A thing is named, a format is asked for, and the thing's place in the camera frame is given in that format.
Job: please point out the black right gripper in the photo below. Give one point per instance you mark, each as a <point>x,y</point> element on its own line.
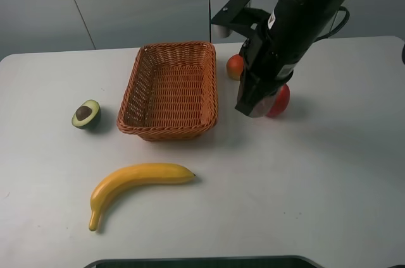
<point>264,70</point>

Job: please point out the translucent grey plastic cup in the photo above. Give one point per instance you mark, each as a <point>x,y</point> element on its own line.
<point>263,107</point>

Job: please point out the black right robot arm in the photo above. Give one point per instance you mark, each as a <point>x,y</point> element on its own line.
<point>279,41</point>

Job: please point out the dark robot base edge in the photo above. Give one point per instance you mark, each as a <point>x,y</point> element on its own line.
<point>258,261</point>

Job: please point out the orange wicker basket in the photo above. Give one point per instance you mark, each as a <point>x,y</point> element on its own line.
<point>171,93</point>

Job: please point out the red apple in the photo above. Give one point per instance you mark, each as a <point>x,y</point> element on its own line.
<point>280,103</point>

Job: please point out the orange red peach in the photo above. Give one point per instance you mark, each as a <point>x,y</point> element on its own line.
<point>235,66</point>

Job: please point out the yellow banana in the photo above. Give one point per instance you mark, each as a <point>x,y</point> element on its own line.
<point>126,178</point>

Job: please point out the halved avocado with pit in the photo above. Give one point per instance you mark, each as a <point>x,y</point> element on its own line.
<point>87,116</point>

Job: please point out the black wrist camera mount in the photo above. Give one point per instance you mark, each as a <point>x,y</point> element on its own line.
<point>238,16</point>

